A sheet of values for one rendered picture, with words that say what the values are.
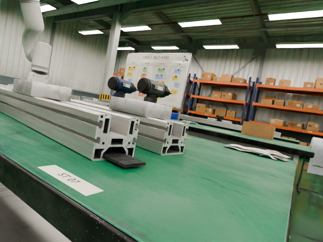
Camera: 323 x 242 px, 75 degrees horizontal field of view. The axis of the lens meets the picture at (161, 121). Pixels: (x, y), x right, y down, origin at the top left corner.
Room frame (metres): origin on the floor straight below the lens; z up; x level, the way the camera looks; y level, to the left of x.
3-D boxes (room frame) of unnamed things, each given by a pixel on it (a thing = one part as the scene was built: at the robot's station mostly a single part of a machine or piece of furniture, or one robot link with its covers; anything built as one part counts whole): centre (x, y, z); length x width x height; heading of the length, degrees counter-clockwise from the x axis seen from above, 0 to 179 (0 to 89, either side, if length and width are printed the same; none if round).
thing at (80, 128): (0.66, 0.38, 0.82); 0.80 x 0.10 x 0.09; 50
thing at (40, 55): (1.19, 0.72, 1.07); 0.09 x 0.08 x 0.13; 59
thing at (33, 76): (1.19, 0.72, 0.93); 0.10 x 0.07 x 0.11; 140
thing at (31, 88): (0.66, 0.38, 0.87); 0.16 x 0.11 x 0.07; 50
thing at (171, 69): (4.17, 0.30, 0.97); 1.50 x 0.50 x 1.95; 57
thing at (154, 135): (0.81, 0.26, 0.82); 0.80 x 0.10 x 0.09; 50
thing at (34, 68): (1.19, 0.72, 0.99); 0.09 x 0.08 x 0.03; 140
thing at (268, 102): (8.92, -5.14, 1.59); 2.83 x 0.98 x 3.17; 57
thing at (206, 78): (10.57, -2.64, 1.58); 2.83 x 0.98 x 3.15; 57
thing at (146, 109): (0.65, 0.07, 0.87); 0.16 x 0.11 x 0.07; 50
